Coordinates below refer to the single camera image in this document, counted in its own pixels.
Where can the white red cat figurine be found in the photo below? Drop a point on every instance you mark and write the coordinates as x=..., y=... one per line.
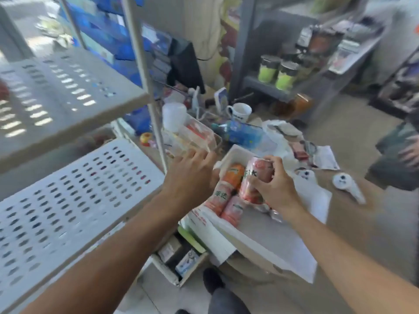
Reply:
x=176, y=96

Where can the red white small box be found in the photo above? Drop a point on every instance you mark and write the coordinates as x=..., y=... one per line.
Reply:
x=198, y=134

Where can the person's right shoe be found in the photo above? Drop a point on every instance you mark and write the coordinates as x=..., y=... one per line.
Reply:
x=213, y=280

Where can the person's shoe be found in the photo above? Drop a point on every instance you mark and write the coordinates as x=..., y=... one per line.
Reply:
x=182, y=311
x=213, y=280

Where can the small red packet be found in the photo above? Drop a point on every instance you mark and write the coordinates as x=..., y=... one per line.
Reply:
x=299, y=152

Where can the white handheld controller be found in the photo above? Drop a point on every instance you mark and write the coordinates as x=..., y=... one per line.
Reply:
x=307, y=177
x=343, y=183

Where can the blue drink bottle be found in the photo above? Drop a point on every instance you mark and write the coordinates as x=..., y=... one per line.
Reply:
x=242, y=135

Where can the white paper receipt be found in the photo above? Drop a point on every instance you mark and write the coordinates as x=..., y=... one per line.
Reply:
x=327, y=158

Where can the white mug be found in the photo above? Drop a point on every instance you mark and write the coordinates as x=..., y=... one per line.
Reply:
x=242, y=112

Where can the small blue carton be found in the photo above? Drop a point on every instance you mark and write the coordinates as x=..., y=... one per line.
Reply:
x=187, y=262

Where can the group of orange soda cans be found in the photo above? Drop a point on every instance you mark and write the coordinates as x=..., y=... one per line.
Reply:
x=234, y=174

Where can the small brown box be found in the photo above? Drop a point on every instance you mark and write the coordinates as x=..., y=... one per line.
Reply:
x=169, y=254

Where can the person's left shoe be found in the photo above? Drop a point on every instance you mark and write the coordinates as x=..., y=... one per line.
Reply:
x=182, y=311

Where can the person's dark grey trousers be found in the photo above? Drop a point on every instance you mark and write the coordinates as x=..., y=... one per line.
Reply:
x=227, y=302

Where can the person's left forearm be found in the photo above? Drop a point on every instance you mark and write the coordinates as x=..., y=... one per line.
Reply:
x=104, y=258

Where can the white frosted plastic container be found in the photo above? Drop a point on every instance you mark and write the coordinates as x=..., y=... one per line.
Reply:
x=174, y=117

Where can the yellow red wall poster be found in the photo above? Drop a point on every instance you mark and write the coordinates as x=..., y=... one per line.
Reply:
x=229, y=39

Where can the grey scissors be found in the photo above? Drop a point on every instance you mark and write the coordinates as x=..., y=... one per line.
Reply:
x=310, y=147

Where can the grey display stand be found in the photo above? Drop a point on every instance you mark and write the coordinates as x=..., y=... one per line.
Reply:
x=255, y=35

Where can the white framed code stand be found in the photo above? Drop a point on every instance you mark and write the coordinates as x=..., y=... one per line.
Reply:
x=195, y=99

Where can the green lidded snack cup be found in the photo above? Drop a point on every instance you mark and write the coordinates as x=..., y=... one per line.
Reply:
x=269, y=73
x=286, y=80

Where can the yellow red small toy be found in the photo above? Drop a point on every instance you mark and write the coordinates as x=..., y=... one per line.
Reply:
x=146, y=139

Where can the clear acrylic organizer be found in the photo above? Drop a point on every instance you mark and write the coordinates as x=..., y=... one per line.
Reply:
x=196, y=140

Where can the open cardboard floor box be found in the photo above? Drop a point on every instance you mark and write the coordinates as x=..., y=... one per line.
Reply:
x=167, y=271

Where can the orange snack bag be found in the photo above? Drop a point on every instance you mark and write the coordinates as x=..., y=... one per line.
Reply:
x=299, y=104

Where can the person's left hand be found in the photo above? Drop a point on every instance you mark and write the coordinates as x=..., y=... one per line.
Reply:
x=193, y=179

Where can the person's right forearm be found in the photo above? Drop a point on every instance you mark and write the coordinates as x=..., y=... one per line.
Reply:
x=353, y=264

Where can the white plastic bag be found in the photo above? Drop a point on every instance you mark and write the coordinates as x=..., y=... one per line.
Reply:
x=278, y=137

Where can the white plastic tray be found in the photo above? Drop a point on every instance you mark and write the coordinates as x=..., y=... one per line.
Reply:
x=262, y=238

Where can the person's right hand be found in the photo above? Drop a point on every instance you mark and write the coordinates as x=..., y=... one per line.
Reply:
x=281, y=192

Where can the blue plastic display rack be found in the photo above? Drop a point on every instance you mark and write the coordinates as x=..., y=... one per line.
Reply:
x=108, y=35

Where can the black cash register monitor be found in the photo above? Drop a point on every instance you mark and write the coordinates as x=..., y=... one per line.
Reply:
x=186, y=65

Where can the blue rounded code stand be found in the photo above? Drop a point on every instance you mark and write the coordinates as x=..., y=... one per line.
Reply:
x=221, y=101

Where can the white metal shelf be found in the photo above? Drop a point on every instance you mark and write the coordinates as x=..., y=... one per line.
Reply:
x=131, y=91

